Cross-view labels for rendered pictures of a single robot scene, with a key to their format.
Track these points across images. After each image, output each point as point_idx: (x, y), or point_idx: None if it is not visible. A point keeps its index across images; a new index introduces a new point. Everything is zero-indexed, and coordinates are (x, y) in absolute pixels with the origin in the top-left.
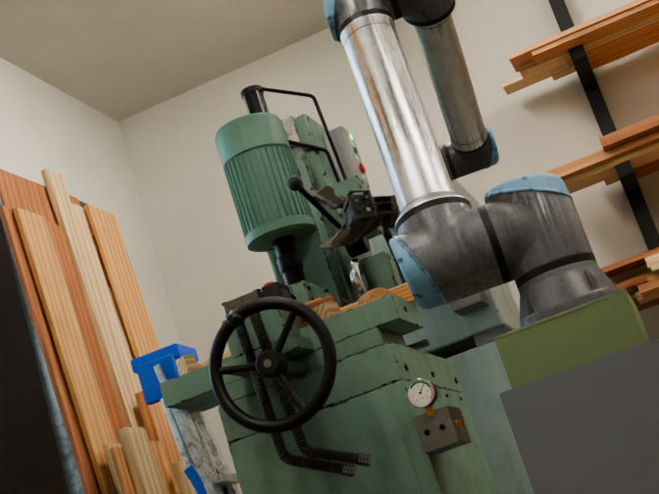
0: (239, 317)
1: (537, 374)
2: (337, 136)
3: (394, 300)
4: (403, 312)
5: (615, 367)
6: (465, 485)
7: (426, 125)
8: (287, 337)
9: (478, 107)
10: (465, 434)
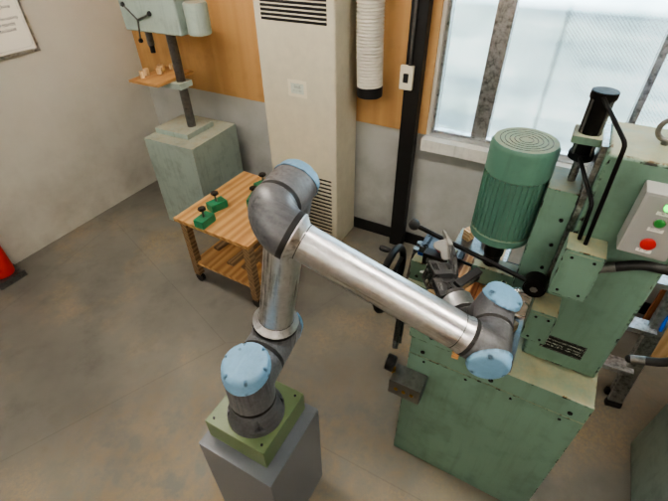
0: (384, 250)
1: None
2: (640, 198)
3: (412, 327)
4: (424, 337)
5: None
6: (461, 417)
7: (262, 290)
8: (409, 277)
9: (417, 328)
10: (408, 398)
